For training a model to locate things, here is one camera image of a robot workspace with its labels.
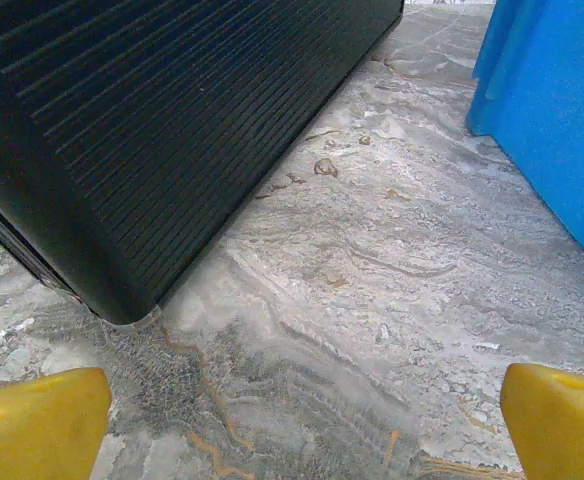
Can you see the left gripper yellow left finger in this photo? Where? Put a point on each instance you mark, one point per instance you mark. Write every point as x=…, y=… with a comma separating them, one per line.
x=37, y=430

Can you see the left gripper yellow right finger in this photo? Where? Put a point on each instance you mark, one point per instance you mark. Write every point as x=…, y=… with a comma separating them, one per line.
x=562, y=430

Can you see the black ribbed briefcase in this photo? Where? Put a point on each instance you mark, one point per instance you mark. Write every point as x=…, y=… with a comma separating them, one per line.
x=147, y=125

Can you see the blue three-compartment bin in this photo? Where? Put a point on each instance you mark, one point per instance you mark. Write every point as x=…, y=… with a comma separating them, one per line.
x=547, y=100

